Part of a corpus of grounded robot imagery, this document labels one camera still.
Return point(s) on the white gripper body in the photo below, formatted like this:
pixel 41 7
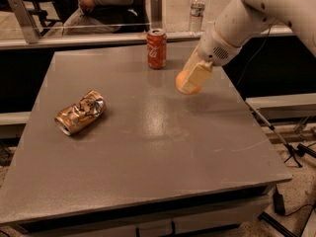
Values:
pixel 215 49

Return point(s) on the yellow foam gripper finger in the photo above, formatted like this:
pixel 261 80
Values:
pixel 193 60
pixel 200 73

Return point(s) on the orange fruit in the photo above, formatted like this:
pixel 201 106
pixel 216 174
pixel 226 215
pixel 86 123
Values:
pixel 184 86

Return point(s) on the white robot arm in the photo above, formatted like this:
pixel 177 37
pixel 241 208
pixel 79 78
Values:
pixel 239 22

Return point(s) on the clear plastic water bottle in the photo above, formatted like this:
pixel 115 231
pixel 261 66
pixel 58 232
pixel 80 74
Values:
pixel 196 16

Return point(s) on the red cola can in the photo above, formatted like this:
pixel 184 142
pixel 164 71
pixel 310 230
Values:
pixel 156 48

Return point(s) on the seated person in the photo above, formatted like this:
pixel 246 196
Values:
pixel 97 17

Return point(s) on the black tripod stand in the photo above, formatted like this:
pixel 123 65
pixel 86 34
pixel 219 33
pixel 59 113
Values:
pixel 299 151

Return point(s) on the crushed brown soda can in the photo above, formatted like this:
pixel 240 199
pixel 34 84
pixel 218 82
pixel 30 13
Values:
pixel 77 116

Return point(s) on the black power adapter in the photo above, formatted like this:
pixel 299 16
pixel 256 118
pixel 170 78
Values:
pixel 279 207

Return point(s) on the middle metal barrier bracket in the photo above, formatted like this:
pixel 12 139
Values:
pixel 156 13

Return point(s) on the metal barrier bracket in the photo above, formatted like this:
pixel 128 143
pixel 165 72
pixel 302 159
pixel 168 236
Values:
pixel 156 13
pixel 27 23

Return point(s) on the left metal barrier bracket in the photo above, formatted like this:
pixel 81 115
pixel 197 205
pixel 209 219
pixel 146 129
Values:
pixel 27 23

